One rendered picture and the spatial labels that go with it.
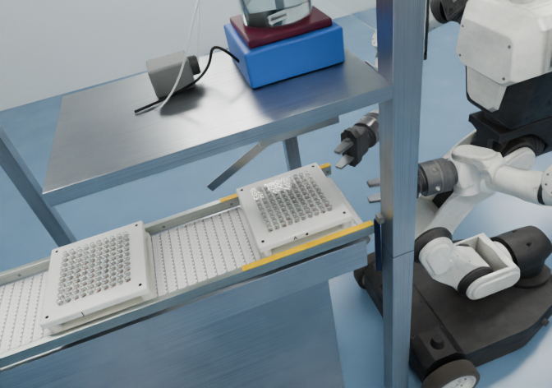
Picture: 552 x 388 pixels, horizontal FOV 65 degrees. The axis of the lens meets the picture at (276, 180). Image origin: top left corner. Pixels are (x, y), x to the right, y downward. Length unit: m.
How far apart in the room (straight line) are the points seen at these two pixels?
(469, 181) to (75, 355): 1.05
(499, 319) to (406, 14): 1.28
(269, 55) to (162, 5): 3.68
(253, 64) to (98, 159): 0.33
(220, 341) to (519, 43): 1.06
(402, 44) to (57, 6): 3.98
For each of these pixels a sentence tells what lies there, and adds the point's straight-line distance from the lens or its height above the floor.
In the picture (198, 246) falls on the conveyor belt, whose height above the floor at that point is 0.81.
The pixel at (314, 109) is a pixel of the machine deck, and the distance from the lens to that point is 0.77.
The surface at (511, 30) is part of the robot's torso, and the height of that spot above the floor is 1.21.
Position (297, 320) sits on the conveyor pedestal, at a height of 0.52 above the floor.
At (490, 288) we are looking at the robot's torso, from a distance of 1.73.
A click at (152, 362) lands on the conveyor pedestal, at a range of 1.33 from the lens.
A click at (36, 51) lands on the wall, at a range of 4.70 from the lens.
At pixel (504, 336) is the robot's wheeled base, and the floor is 0.17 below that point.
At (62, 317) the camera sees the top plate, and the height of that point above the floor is 0.88.
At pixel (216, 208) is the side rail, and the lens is 1.25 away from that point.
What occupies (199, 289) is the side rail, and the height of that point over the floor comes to 0.84.
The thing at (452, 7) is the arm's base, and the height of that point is 1.19.
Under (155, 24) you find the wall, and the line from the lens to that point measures 4.54.
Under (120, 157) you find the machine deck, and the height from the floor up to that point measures 1.25.
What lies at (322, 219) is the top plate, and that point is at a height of 0.89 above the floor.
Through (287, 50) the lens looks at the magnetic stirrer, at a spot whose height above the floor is 1.31.
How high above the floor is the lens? 1.64
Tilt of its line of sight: 38 degrees down
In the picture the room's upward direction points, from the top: 12 degrees counter-clockwise
